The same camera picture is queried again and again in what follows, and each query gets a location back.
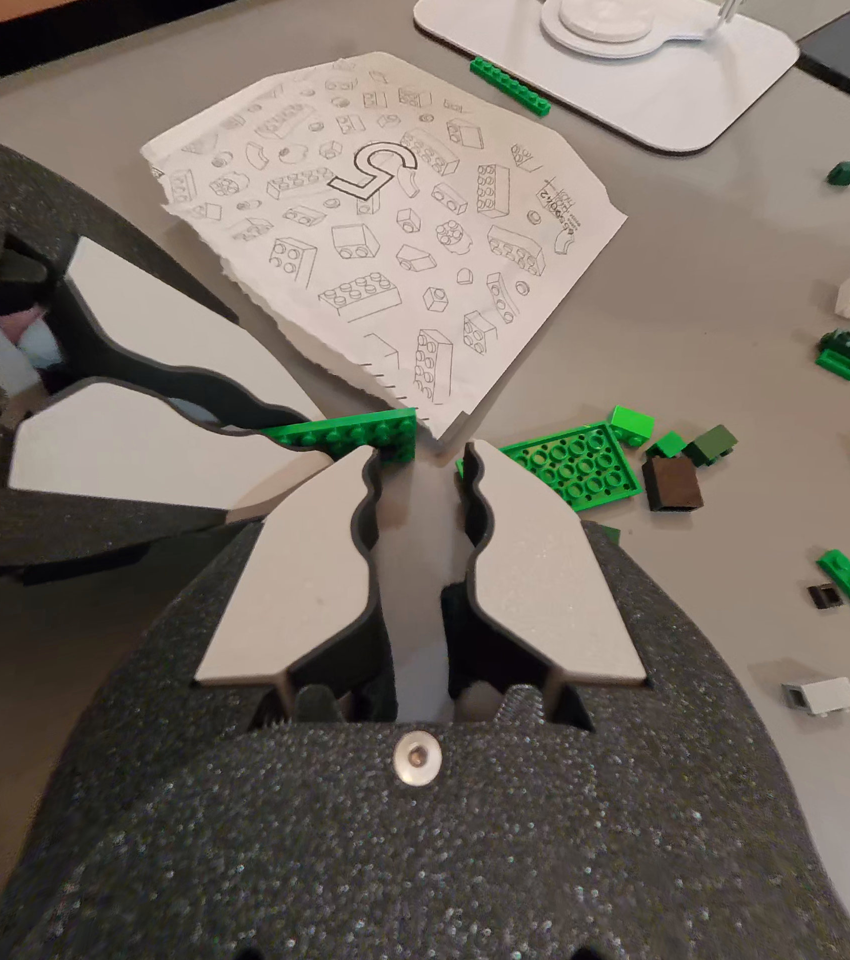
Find brick-printed white paper bag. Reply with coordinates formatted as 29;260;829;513
141;51;628;440

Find dark green and green bricks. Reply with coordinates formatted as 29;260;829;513
816;328;850;381

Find light grey brick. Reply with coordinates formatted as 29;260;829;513
782;677;850;717

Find thin long green plate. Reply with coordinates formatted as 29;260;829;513
470;56;552;117

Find green studded brick plate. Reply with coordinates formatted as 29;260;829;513
260;408;420;465

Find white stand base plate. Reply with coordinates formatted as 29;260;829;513
413;0;801;156

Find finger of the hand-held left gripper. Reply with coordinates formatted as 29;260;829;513
7;377;337;525
46;234;327;429

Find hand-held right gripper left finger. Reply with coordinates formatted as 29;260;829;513
194;444;396;714

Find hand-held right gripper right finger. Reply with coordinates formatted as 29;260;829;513
461;439;649;710

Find bright green brick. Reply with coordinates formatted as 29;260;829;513
611;405;654;449

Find dark brown brick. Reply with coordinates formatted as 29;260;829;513
642;455;705;513

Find wide green brick plate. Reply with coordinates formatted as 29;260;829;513
458;422;643;513

